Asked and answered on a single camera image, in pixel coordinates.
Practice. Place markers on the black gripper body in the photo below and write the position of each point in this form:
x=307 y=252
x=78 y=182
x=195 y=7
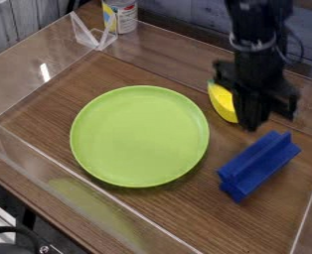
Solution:
x=254 y=76

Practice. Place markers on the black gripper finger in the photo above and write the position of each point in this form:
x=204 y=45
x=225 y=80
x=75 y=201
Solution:
x=286 y=107
x=252 y=107

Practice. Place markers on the blue block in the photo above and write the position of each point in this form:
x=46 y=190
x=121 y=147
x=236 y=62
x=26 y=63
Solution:
x=256 y=164

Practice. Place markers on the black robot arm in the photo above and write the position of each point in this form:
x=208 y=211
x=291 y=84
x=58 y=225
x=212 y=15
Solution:
x=259 y=25

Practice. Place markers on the green round plate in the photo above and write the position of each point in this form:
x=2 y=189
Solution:
x=140 y=136

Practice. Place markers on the yellow toy banana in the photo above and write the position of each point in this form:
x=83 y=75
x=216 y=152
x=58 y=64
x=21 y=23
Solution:
x=223 y=101

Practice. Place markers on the white yellow can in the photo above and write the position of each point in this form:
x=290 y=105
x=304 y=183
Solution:
x=125 y=11

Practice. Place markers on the clear acrylic enclosure wall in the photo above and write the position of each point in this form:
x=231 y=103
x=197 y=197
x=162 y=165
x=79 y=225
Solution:
x=53 y=74

